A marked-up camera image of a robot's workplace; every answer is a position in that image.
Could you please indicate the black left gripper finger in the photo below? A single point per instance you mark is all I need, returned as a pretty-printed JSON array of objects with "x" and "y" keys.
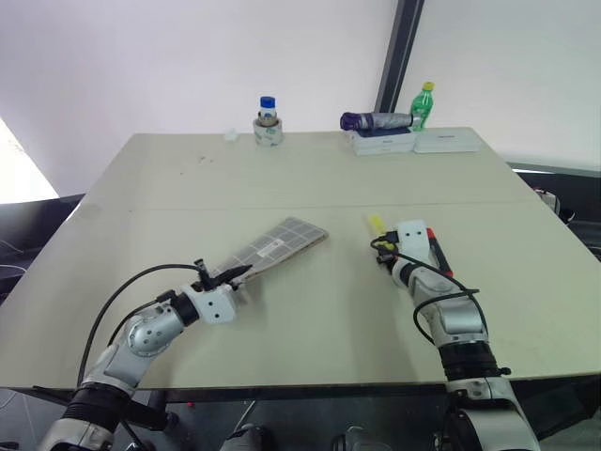
[{"x": 232, "y": 274}]

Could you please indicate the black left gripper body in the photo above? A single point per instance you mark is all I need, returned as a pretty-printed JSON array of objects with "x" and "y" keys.
[{"x": 225, "y": 283}]

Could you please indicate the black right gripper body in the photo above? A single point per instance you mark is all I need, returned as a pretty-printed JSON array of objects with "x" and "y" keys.
[{"x": 385, "y": 257}]

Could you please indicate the grey grid pouch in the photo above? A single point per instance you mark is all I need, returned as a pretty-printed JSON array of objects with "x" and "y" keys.
[{"x": 282, "y": 239}]

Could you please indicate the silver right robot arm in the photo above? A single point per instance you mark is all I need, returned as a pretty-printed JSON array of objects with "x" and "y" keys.
[{"x": 460, "y": 319}]

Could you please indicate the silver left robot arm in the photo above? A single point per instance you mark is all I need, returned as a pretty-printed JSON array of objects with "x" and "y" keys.
[{"x": 145, "y": 336}]

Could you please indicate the yellow highlighter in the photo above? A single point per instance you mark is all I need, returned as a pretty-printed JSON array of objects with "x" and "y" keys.
[{"x": 375, "y": 223}]

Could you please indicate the white box with dark lid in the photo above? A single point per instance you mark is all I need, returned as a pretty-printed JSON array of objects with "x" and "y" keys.
[{"x": 382, "y": 141}]

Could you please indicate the flat white box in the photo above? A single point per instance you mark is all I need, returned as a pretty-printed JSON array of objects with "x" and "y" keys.
[{"x": 446, "y": 140}]

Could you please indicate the white tape roll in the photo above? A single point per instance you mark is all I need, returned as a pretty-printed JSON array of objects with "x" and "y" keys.
[{"x": 268, "y": 135}]

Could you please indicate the green bottle with yellow cap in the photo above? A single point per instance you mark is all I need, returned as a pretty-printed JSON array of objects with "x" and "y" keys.
[{"x": 421, "y": 108}]

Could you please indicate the dark rounded shape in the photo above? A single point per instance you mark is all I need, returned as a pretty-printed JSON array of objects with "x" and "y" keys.
[
  {"x": 246, "y": 437},
  {"x": 352, "y": 439}
]

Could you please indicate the clear bottle with blue cap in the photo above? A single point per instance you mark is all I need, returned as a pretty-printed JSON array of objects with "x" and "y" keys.
[{"x": 267, "y": 112}]

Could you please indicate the dark side desk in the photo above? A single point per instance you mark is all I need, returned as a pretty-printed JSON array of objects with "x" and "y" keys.
[{"x": 573, "y": 221}]

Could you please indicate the dark side bench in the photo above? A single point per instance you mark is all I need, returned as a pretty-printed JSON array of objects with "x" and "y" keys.
[{"x": 28, "y": 244}]

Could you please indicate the dark metal pillar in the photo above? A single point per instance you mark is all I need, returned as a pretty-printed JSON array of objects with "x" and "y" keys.
[{"x": 399, "y": 56}]

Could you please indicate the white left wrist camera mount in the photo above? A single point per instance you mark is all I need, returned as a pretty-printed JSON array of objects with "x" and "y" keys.
[{"x": 213, "y": 305}]

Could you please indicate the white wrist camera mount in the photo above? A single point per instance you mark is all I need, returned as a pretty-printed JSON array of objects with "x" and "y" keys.
[
  {"x": 413, "y": 242},
  {"x": 213, "y": 305}
]

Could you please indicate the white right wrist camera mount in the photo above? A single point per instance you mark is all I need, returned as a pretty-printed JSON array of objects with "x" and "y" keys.
[{"x": 413, "y": 242}]

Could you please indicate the black table frame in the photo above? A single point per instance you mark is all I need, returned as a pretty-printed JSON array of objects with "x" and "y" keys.
[{"x": 291, "y": 397}]

